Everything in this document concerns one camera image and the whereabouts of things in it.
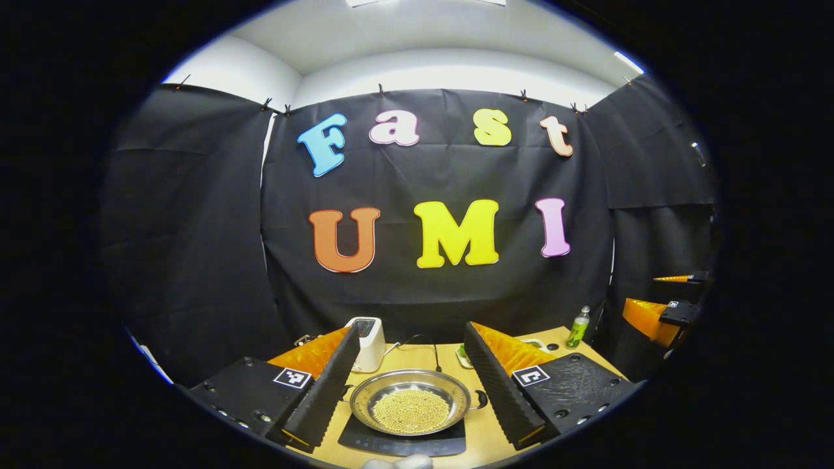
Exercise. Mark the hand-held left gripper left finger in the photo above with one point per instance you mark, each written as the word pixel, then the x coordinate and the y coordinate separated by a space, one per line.
pixel 326 391

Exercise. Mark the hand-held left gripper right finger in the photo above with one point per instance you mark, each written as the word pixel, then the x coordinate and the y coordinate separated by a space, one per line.
pixel 498 391

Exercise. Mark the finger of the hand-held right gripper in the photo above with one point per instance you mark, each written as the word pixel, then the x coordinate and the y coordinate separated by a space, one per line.
pixel 697 277
pixel 648 316

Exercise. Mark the stainless steel pot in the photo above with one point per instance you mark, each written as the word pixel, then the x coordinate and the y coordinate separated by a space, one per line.
pixel 417 380

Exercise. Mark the black induction cooktop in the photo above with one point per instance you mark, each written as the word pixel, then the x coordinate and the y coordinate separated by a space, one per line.
pixel 391 446

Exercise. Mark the white rectangular plate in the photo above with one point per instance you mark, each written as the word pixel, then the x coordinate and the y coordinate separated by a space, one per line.
pixel 460 361

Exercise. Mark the white bread sandwich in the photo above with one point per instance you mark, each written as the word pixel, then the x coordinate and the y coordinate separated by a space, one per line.
pixel 464 354

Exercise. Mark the white divided tray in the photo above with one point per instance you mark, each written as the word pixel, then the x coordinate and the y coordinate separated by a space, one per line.
pixel 535 343

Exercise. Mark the white toaster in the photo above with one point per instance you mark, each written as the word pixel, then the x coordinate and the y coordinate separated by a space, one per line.
pixel 371 348

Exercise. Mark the green drink bottle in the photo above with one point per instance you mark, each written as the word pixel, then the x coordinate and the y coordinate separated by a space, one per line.
pixel 577 332

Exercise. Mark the pile of yellow soybeans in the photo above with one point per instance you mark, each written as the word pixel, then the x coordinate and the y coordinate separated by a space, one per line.
pixel 410 410

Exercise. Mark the small ceiling light panel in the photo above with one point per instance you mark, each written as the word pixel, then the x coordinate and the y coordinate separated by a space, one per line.
pixel 629 62

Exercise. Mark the row of black cloth clips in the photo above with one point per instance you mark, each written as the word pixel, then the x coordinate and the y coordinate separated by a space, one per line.
pixel 266 104

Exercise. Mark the large ceiling light panel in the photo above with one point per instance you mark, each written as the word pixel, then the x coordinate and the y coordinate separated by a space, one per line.
pixel 423 2

